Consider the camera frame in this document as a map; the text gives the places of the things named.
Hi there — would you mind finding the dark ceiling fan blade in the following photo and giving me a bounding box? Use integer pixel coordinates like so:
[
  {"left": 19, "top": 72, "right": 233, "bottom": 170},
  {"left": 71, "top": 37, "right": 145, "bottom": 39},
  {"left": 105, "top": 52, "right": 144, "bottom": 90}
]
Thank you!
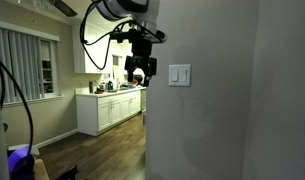
[{"left": 53, "top": 0, "right": 77, "bottom": 17}]

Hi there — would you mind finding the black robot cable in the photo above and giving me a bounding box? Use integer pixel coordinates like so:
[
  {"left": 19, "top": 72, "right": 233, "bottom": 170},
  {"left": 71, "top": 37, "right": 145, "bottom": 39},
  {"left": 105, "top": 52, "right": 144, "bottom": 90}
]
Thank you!
[{"left": 79, "top": 0, "right": 133, "bottom": 71}]

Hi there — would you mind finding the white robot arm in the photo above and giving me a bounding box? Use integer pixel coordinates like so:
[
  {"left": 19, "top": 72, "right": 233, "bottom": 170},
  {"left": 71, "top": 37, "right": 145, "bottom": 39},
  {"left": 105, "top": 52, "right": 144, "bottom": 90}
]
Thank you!
[{"left": 92, "top": 0, "right": 167, "bottom": 87}]

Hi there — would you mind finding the white upper kitchen cabinet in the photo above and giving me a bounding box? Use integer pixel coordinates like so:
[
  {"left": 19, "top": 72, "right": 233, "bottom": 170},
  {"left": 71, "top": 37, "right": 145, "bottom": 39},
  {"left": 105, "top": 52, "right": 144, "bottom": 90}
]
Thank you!
[{"left": 72, "top": 21, "right": 112, "bottom": 74}]

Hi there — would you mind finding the black object bottom edge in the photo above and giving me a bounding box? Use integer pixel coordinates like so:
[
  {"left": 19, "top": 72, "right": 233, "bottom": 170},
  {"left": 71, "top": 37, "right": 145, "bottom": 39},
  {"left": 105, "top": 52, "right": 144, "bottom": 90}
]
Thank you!
[{"left": 57, "top": 166, "right": 78, "bottom": 180}]

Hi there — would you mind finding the dark bottle on counter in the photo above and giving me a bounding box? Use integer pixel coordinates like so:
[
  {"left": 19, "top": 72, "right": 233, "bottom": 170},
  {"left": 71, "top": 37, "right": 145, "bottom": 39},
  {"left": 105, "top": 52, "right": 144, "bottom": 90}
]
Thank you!
[{"left": 89, "top": 81, "right": 94, "bottom": 94}]

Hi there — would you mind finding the white kitchen cabinet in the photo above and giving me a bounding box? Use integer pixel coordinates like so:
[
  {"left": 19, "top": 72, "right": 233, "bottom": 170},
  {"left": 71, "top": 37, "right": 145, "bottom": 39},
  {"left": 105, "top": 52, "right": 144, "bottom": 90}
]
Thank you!
[
  {"left": 76, "top": 88, "right": 142, "bottom": 136},
  {"left": 72, "top": 21, "right": 112, "bottom": 74}
]

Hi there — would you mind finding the white double light switch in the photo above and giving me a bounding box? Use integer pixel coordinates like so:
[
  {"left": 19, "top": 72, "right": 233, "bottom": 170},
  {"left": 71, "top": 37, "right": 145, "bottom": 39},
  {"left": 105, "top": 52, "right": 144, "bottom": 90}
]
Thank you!
[{"left": 169, "top": 64, "right": 191, "bottom": 87}]

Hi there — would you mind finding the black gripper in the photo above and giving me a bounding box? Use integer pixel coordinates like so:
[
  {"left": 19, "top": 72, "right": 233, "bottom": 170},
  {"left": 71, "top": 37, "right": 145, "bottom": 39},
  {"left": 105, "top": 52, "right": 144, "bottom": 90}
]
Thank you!
[{"left": 110, "top": 29, "right": 167, "bottom": 87}]

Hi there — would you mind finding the window with vertical blinds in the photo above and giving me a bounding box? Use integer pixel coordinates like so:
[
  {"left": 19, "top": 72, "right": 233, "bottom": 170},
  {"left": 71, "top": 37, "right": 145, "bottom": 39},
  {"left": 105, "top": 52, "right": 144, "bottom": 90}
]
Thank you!
[{"left": 0, "top": 21, "right": 60, "bottom": 101}]

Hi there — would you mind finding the black foreground cable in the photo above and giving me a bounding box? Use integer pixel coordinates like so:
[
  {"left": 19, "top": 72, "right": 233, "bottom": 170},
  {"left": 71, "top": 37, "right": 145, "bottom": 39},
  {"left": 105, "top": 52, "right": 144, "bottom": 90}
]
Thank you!
[{"left": 0, "top": 53, "right": 35, "bottom": 158}]

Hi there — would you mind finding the purple round device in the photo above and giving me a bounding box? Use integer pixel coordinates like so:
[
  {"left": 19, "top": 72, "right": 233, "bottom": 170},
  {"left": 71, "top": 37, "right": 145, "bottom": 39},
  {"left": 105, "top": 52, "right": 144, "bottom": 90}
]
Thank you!
[{"left": 8, "top": 147, "right": 35, "bottom": 180}]

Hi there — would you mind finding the white lower kitchen cabinet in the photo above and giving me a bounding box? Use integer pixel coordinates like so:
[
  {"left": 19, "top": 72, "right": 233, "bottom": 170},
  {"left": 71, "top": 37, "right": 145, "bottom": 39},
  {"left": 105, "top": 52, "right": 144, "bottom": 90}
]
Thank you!
[{"left": 76, "top": 88, "right": 142, "bottom": 136}]

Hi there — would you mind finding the green bottle on counter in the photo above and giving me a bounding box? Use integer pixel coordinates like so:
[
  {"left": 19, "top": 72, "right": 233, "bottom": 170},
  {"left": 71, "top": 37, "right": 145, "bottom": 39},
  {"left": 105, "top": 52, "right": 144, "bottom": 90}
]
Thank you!
[{"left": 107, "top": 80, "right": 113, "bottom": 91}]

